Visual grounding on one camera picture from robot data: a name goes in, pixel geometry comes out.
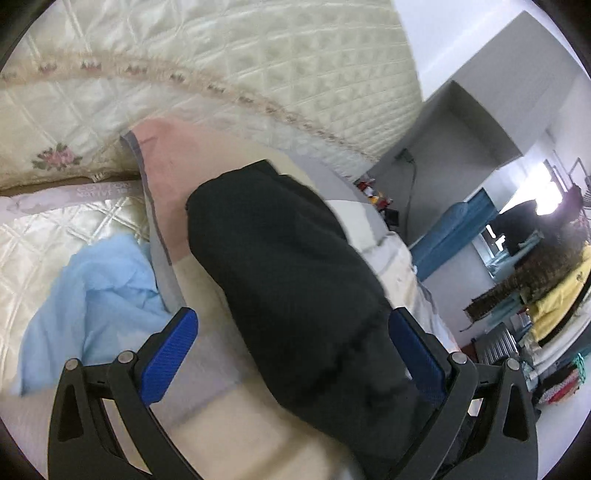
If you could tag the pink and cream blanket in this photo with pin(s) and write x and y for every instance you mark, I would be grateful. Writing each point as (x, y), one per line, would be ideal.
(161, 175)

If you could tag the red items on nightstand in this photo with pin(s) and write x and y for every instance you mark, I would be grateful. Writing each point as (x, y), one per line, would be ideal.
(376, 194)

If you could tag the blue curtain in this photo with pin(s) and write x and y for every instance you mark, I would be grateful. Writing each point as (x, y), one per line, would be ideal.
(445, 240)

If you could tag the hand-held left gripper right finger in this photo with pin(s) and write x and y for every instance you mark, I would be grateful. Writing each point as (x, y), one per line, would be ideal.
(415, 353)

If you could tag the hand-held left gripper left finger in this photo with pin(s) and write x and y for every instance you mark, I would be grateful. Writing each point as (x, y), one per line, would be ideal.
(168, 351)

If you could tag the silver suitcase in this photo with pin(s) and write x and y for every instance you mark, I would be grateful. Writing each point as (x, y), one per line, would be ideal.
(498, 348)

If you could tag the yellow garment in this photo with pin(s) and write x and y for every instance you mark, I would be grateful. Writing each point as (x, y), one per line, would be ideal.
(561, 302)

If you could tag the black garment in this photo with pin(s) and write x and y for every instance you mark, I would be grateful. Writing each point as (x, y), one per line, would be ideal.
(295, 286)

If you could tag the light blue garment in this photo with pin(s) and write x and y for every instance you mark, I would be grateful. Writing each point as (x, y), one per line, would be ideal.
(87, 304)

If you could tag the clothes rack with hanging garments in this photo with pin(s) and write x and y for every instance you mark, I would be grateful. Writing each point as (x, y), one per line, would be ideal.
(521, 277)

